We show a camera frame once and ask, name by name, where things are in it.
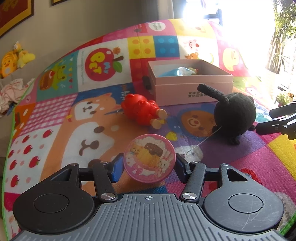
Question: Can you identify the black plush toy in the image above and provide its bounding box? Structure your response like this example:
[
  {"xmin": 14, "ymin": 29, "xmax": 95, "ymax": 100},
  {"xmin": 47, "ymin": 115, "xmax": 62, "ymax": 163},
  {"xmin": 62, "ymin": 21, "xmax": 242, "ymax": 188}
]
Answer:
[{"xmin": 197, "ymin": 84, "xmax": 256, "ymax": 145}]

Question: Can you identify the pink yellow cake toy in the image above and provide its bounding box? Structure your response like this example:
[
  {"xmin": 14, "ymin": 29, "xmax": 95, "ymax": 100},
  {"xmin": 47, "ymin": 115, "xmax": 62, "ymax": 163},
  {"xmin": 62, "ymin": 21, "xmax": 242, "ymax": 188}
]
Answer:
[{"xmin": 123, "ymin": 133, "xmax": 176, "ymax": 183}]

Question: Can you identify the red bear toy figure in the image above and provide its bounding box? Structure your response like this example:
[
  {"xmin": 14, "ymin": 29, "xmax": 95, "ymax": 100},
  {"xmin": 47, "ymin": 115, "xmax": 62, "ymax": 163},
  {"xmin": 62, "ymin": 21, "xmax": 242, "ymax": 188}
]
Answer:
[{"xmin": 121, "ymin": 93, "xmax": 168, "ymax": 130}]

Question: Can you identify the blue tissue pack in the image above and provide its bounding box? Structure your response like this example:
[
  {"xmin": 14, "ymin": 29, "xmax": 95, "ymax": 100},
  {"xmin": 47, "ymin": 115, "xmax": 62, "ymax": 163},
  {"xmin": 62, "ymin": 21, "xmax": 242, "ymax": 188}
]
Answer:
[{"xmin": 159, "ymin": 67, "xmax": 191, "ymax": 77}]

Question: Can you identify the red yellow toy camera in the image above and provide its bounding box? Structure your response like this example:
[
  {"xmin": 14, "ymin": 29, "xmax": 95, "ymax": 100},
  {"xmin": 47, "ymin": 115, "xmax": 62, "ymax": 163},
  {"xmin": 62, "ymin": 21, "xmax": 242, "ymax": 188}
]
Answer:
[{"xmin": 189, "ymin": 67, "xmax": 199, "ymax": 75}]

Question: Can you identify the black cylinder tube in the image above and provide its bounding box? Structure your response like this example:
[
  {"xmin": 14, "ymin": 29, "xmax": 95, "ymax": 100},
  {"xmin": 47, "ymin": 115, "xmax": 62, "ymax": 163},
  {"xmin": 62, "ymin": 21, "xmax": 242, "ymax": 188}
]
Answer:
[{"xmin": 142, "ymin": 75, "xmax": 152, "ymax": 90}]

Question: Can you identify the small potted flower plant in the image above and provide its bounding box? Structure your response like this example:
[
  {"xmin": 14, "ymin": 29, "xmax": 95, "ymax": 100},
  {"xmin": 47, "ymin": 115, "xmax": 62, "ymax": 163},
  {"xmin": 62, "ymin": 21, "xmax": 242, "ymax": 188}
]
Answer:
[{"xmin": 276, "ymin": 92, "xmax": 294, "ymax": 107}]

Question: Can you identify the pink cardboard box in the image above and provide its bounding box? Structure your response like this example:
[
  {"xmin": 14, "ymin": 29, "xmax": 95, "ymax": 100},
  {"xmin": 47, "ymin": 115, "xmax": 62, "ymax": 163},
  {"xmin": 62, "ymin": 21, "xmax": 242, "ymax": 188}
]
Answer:
[{"xmin": 148, "ymin": 59, "xmax": 233, "ymax": 106}]

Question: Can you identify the colourful cartoon play mat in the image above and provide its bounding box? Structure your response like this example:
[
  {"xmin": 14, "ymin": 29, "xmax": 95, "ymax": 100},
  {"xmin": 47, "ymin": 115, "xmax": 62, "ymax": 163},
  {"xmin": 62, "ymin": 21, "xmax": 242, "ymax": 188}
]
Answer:
[{"xmin": 1, "ymin": 19, "xmax": 295, "ymax": 239}]

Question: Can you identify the potted palm plant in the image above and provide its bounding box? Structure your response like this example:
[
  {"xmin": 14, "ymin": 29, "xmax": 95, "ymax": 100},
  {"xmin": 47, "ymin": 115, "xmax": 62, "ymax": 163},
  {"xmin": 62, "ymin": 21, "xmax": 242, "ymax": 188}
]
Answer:
[{"xmin": 267, "ymin": 0, "xmax": 295, "ymax": 74}]

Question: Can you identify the pink white crumpled cloth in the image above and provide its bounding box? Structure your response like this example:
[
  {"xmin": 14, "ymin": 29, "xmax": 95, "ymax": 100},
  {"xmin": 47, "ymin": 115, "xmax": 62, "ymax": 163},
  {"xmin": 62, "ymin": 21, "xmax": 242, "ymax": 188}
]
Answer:
[{"xmin": 1, "ymin": 78, "xmax": 35, "ymax": 115}]

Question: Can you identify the yellow duck plush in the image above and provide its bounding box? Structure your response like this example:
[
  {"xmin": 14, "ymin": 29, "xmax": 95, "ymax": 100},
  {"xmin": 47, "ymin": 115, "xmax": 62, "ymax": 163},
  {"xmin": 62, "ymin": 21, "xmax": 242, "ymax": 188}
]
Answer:
[{"xmin": 13, "ymin": 41, "xmax": 36, "ymax": 68}]

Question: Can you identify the yellow tiger plush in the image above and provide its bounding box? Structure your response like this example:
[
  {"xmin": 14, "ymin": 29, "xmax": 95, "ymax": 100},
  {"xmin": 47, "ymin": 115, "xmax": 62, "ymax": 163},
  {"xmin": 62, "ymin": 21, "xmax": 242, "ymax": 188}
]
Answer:
[{"xmin": 1, "ymin": 51, "xmax": 18, "ymax": 78}]

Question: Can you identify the gold framed wall picture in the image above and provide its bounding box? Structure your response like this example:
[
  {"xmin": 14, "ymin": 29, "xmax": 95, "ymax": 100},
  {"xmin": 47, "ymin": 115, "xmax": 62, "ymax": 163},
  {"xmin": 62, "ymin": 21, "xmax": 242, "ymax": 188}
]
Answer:
[{"xmin": 0, "ymin": 0, "xmax": 34, "ymax": 37}]

